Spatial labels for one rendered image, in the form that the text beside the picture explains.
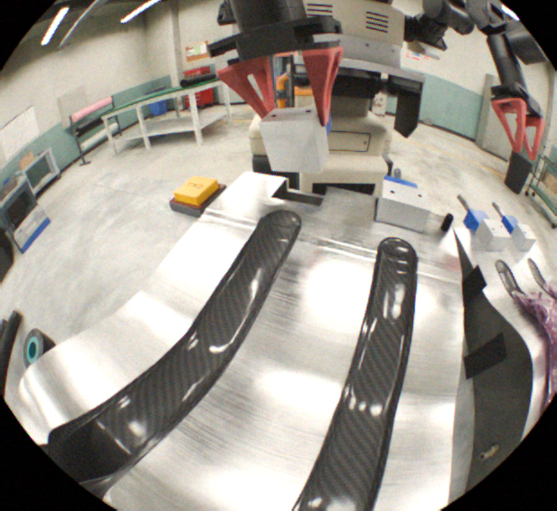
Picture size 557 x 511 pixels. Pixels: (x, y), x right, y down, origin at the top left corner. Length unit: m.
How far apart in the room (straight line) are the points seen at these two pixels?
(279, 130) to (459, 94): 5.84
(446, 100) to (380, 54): 5.35
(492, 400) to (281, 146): 0.34
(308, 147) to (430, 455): 0.25
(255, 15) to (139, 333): 0.24
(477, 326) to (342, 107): 0.50
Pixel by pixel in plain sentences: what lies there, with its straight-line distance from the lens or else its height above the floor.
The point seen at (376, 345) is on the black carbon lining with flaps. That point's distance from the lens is 0.16.
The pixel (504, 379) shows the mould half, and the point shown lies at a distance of 0.27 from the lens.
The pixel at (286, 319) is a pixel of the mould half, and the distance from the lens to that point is 0.16.
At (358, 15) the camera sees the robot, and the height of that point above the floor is 1.16.
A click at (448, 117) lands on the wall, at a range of 5.93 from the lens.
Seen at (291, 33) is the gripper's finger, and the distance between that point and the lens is 0.17.
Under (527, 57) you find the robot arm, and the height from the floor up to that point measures 1.15.
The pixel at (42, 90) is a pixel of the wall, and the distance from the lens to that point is 6.77.
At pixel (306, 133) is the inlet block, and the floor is 0.97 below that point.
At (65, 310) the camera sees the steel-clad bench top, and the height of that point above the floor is 0.80.
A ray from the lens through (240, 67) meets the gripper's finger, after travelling 0.20.
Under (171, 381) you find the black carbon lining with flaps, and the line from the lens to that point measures 0.15.
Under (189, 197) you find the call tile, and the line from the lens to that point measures 0.39.
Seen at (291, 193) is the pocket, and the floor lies 0.87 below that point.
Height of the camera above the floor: 1.02
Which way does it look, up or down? 43 degrees down
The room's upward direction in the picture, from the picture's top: 3 degrees counter-clockwise
